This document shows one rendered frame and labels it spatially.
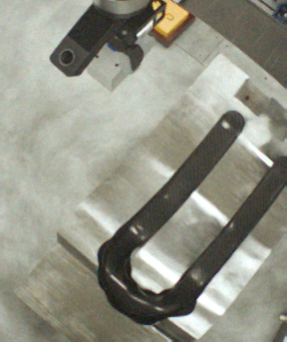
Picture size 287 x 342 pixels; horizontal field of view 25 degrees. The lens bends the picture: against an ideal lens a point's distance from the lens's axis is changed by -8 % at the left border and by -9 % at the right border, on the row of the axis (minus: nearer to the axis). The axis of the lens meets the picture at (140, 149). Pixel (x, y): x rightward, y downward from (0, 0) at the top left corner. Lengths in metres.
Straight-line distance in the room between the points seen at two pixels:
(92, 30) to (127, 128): 0.31
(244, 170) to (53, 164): 0.30
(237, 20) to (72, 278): 1.07
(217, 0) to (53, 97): 0.87
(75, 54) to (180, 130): 0.25
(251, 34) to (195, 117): 0.86
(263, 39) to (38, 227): 1.00
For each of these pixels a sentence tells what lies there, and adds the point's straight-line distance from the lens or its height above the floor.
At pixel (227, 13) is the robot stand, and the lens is 1.87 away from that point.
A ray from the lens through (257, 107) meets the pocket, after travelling 1.07.
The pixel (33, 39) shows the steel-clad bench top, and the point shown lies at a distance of 1.17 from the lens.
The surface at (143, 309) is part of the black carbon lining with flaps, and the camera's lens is 0.98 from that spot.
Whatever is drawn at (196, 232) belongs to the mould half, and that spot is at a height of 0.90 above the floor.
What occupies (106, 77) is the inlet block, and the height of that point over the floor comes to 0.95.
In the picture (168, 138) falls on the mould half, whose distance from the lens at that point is 1.01.
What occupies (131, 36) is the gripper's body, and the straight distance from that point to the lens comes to 0.85.
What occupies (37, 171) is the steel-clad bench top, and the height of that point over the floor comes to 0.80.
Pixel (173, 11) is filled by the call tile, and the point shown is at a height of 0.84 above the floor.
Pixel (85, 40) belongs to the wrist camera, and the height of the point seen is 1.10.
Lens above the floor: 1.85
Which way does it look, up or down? 75 degrees down
